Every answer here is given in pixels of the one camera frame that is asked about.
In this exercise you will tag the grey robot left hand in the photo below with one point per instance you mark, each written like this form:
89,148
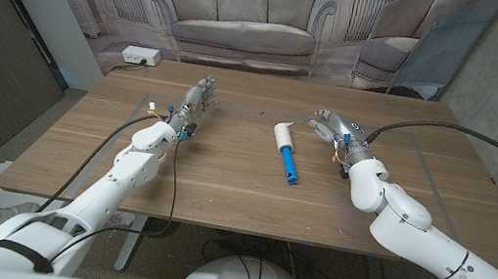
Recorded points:
195,104

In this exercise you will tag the white power outlet box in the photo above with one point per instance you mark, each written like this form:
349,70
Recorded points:
140,55

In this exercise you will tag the wooden table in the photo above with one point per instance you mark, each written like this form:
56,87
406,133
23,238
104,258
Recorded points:
230,196

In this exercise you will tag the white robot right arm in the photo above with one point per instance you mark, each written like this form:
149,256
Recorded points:
414,228

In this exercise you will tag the printed living room backdrop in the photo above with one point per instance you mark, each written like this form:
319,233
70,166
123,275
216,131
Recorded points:
248,11

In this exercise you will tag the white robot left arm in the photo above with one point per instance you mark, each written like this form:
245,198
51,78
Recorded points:
108,188

